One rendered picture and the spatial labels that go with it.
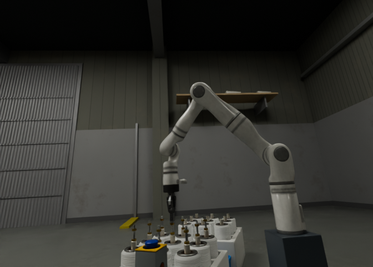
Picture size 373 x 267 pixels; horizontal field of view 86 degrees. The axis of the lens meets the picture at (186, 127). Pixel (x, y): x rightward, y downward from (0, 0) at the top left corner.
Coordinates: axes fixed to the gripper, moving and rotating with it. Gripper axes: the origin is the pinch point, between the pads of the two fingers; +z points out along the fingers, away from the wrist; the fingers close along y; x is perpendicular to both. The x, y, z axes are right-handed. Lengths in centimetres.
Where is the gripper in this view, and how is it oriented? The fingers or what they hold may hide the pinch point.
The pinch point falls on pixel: (172, 217)
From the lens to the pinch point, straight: 99.2
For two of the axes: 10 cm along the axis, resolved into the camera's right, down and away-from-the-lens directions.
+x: 10.0, -0.8, -0.6
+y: -0.8, -2.8, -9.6
